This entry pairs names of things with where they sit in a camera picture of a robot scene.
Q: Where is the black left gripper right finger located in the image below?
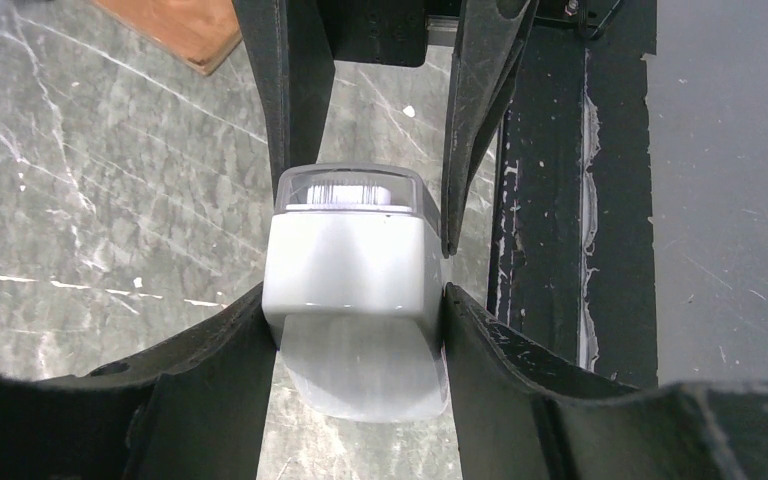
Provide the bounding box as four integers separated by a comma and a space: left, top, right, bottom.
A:
442, 284, 768, 479

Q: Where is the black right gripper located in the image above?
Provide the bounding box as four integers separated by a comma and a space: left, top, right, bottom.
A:
232, 0, 624, 258

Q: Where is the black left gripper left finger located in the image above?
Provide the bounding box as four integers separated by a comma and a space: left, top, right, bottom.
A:
0, 287, 276, 479

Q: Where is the white metronome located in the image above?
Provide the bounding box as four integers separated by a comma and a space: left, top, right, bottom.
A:
261, 162, 450, 425

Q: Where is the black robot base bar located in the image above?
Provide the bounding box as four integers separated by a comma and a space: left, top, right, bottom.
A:
486, 1, 658, 387

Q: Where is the wooden board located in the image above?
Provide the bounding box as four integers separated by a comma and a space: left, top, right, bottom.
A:
94, 0, 242, 76

